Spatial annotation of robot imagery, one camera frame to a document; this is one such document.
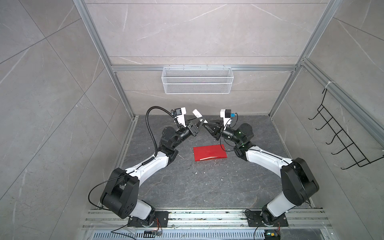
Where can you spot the black wire hook rack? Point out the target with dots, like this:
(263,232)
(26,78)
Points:
(359,159)

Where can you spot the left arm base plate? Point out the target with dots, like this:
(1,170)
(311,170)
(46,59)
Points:
(156,219)

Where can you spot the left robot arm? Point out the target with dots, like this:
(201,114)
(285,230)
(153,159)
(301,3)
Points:
(121,192)

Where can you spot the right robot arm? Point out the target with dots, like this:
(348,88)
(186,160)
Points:
(298,181)

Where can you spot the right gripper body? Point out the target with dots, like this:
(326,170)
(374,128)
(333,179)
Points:
(226,135)

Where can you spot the grey slotted cable duct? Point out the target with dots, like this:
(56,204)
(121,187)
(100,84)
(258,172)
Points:
(222,234)

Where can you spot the white glue stick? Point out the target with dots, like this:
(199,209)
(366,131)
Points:
(199,116)

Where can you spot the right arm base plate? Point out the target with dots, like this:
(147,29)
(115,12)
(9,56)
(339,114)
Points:
(260,218)

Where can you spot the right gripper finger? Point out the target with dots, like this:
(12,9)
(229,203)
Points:
(212,130)
(215,123)

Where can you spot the red envelope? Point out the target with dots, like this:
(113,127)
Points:
(209,153)

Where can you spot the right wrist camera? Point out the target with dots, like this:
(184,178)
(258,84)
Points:
(227,116)

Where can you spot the white wire mesh basket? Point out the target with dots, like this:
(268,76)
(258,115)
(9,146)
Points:
(197,80)

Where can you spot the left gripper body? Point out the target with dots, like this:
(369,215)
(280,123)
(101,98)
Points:
(191,130)

